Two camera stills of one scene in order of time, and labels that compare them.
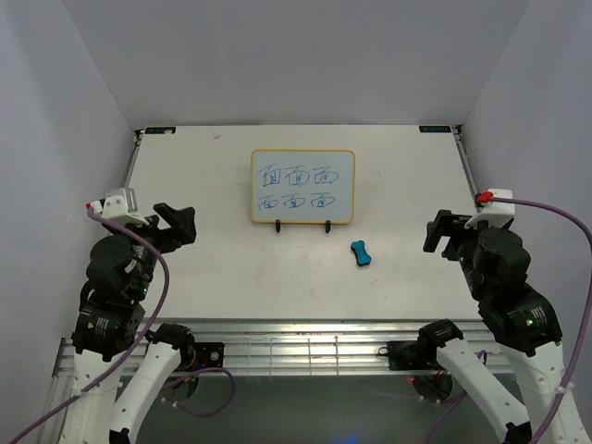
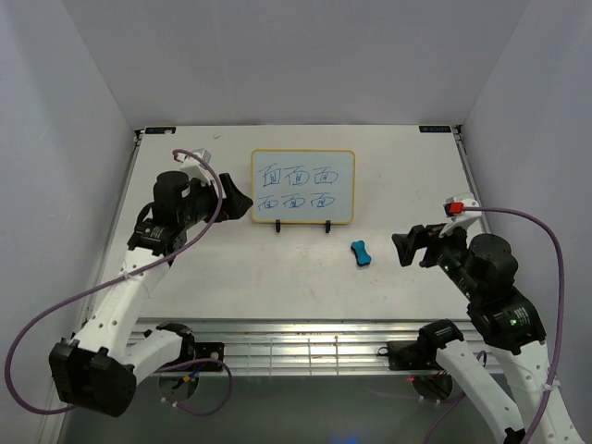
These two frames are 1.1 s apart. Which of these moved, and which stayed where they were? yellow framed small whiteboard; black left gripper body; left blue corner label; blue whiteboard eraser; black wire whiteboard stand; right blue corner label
Moved: black left gripper body
Stayed: left blue corner label; yellow framed small whiteboard; right blue corner label; blue whiteboard eraser; black wire whiteboard stand
